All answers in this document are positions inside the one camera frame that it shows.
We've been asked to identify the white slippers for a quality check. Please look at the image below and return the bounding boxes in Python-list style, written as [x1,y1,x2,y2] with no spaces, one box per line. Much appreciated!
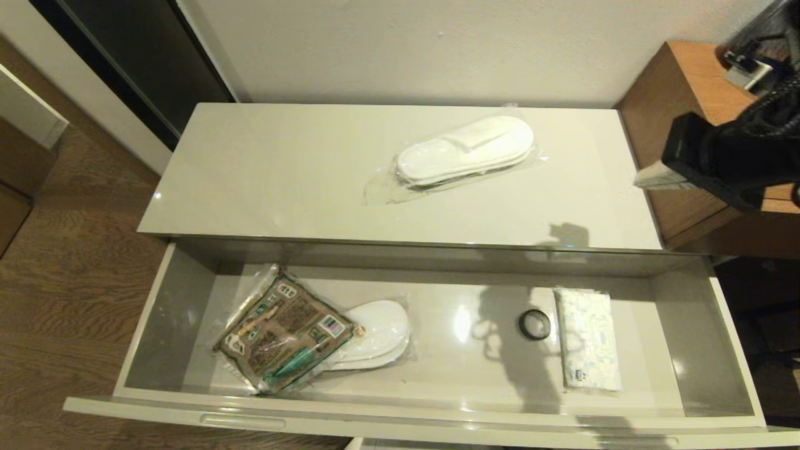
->
[312,300,414,374]
[364,103,551,206]

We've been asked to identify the black tape roll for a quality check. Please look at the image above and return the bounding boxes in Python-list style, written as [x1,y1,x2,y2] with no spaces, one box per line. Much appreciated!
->
[518,309,553,341]

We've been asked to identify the brown grain package green print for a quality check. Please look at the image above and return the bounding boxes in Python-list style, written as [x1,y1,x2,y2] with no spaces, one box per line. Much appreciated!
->
[214,266,366,396]

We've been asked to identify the silver and black robot base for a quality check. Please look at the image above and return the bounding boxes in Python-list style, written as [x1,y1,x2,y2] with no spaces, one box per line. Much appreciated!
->
[346,437,501,450]

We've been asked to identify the glossy white drawer cabinet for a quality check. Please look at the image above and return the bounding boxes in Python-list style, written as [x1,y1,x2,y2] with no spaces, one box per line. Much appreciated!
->
[137,103,719,279]

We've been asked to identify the brown wooden side cabinet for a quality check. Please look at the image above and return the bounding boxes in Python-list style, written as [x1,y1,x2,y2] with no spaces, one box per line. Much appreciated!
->
[617,41,800,260]

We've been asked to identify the white patterned tissue pack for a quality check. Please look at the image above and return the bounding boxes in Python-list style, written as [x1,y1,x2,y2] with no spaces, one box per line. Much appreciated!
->
[553,287,623,394]

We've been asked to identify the dark door panel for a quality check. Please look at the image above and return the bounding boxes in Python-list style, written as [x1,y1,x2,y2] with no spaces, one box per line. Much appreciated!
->
[28,0,238,154]

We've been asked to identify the brown and white furniture piece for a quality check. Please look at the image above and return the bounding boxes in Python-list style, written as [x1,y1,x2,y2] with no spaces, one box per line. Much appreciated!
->
[0,62,69,257]

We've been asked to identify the white door frame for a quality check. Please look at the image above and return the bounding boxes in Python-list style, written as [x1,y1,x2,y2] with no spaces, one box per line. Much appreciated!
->
[0,0,176,179]

